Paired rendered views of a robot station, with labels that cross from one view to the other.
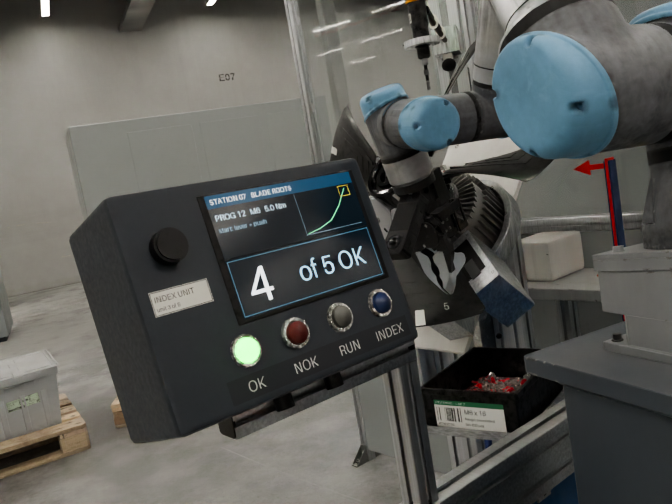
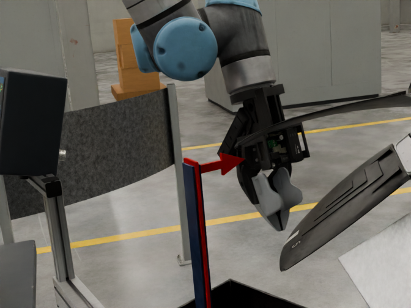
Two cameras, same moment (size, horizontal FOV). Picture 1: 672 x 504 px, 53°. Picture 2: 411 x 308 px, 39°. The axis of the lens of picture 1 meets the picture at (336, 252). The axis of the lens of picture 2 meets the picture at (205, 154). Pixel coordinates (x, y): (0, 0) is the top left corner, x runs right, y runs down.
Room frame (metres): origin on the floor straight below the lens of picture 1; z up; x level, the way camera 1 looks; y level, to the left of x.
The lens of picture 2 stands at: (1.17, -0.99, 1.34)
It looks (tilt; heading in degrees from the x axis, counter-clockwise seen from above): 14 degrees down; 100
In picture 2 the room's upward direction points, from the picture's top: 5 degrees counter-clockwise
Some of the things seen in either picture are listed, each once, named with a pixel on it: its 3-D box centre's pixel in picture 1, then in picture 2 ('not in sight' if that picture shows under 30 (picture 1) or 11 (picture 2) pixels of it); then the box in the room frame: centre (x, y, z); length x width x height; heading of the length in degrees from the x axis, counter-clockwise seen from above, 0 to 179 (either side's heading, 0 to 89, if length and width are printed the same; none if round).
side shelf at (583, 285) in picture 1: (563, 283); not in sight; (1.77, -0.59, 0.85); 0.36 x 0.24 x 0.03; 39
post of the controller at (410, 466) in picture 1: (407, 420); (57, 229); (0.72, -0.05, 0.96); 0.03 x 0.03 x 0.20; 39
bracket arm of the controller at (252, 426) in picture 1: (325, 379); (37, 175); (0.66, 0.03, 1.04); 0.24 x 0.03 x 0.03; 129
